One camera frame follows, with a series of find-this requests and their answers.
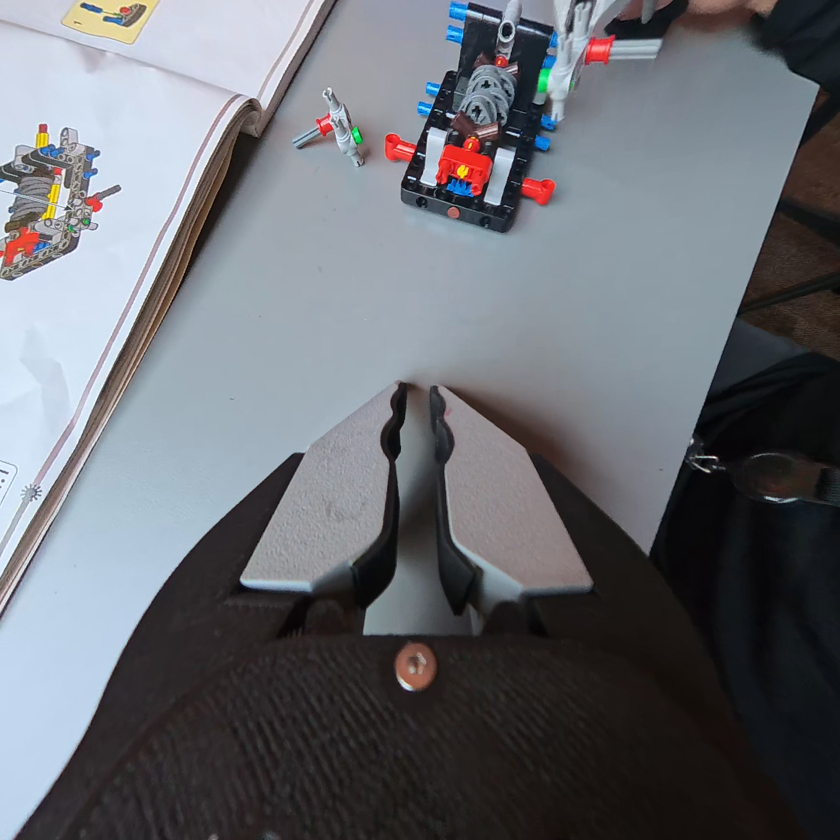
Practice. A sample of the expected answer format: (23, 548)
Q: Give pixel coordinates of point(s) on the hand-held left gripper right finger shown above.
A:
(512, 518)

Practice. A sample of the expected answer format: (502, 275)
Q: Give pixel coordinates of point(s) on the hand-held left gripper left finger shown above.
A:
(328, 512)

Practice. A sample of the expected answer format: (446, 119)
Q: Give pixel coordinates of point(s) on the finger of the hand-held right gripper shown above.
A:
(569, 10)
(596, 8)

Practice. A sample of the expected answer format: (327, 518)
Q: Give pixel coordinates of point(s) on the small grey lego subassembly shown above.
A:
(564, 85)
(341, 124)

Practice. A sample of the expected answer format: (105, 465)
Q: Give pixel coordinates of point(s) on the black lego engine assembly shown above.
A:
(485, 92)

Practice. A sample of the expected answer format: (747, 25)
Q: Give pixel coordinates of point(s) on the person's right forearm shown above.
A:
(800, 33)

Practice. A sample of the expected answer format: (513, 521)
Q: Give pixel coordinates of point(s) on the open lego instruction booklet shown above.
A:
(164, 98)

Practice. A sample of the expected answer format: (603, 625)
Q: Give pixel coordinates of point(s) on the person's right hand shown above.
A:
(728, 5)

